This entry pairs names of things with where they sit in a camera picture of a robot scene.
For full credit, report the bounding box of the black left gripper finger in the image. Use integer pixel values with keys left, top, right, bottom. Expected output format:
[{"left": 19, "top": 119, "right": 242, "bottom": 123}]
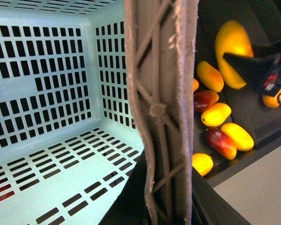
[{"left": 223, "top": 52, "right": 281, "bottom": 89}]

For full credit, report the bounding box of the yellow mango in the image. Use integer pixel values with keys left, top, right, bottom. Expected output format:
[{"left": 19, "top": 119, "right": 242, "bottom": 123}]
[
  {"left": 196, "top": 61, "right": 224, "bottom": 92},
  {"left": 215, "top": 20, "right": 254, "bottom": 90},
  {"left": 220, "top": 123, "right": 254, "bottom": 151},
  {"left": 192, "top": 153, "right": 214, "bottom": 176},
  {"left": 201, "top": 103, "right": 232, "bottom": 127}
]

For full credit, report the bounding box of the brown basket handle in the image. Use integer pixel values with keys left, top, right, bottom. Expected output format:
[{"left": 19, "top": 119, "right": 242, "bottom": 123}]
[{"left": 124, "top": 0, "right": 199, "bottom": 225}]

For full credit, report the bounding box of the light blue plastic basket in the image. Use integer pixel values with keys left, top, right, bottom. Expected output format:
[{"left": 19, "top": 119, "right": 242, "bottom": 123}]
[{"left": 0, "top": 0, "right": 144, "bottom": 225}]

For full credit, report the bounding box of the red mango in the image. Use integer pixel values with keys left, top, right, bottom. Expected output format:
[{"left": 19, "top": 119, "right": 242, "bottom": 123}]
[
  {"left": 194, "top": 90, "right": 219, "bottom": 112},
  {"left": 205, "top": 127, "right": 237, "bottom": 160}
]

